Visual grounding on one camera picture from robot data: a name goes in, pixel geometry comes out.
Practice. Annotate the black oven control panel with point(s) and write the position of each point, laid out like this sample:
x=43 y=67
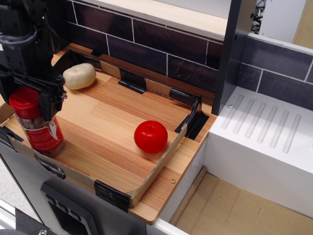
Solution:
x=72 y=218

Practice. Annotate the red toy apple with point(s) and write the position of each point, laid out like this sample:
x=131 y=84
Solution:
x=150 y=136

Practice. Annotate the cream toy garlic bulb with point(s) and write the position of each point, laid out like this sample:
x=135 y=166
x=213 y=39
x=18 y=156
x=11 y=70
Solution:
x=80 y=76

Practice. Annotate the red lidded basil spice bottle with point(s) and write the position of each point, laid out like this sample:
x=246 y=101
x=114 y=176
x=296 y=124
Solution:
x=44 y=136

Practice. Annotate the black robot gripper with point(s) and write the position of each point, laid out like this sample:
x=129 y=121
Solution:
x=28 y=44

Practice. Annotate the cardboard fence with black tape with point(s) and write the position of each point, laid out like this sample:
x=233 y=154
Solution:
x=98 y=124

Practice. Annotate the wooden ledge shelf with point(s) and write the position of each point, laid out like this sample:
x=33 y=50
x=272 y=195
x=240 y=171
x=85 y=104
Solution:
x=169 y=15

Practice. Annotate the dark grey vertical post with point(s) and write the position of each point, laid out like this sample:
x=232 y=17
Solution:
x=238 y=27

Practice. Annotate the white sink drainboard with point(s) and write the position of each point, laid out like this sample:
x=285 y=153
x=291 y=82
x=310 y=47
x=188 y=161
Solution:
x=264 y=146

